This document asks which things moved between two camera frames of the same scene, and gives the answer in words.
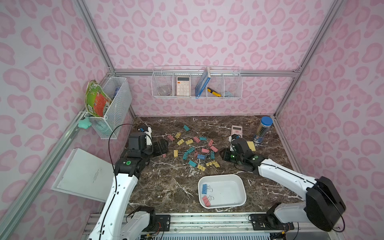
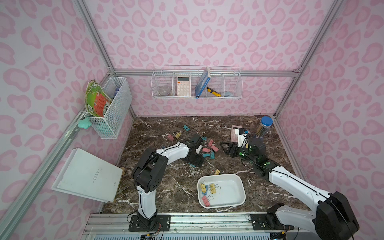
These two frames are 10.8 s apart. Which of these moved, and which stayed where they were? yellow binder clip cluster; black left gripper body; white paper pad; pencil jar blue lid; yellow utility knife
Moved: black left gripper body; yellow binder clip cluster
Stayed: white paper pad; pencil jar blue lid; yellow utility knife
